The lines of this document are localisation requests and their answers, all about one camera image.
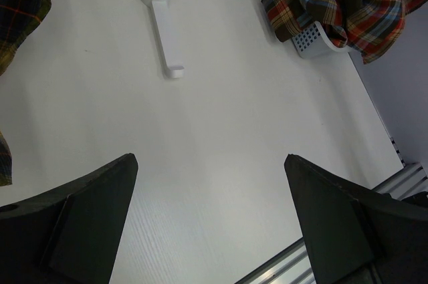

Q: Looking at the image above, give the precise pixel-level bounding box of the white and metal clothes rack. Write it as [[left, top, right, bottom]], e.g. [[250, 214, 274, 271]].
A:
[[141, 0, 185, 80]]

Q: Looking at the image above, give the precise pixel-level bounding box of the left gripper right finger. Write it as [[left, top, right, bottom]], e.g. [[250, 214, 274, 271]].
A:
[[283, 153, 428, 284]]

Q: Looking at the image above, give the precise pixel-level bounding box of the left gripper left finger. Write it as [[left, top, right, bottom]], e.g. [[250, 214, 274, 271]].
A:
[[1, 154, 138, 283]]

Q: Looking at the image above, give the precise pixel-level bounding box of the yellow plaid shirt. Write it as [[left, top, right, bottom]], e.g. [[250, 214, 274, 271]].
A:
[[0, 0, 52, 187]]

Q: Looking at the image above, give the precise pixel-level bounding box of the white plastic basket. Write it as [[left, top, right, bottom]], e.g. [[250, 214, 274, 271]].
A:
[[292, 21, 352, 59]]

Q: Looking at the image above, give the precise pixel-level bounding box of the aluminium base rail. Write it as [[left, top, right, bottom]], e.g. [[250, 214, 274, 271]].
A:
[[233, 162, 428, 284]]

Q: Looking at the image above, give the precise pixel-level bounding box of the red plaid shirt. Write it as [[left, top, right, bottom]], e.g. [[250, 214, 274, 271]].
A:
[[261, 0, 427, 64]]

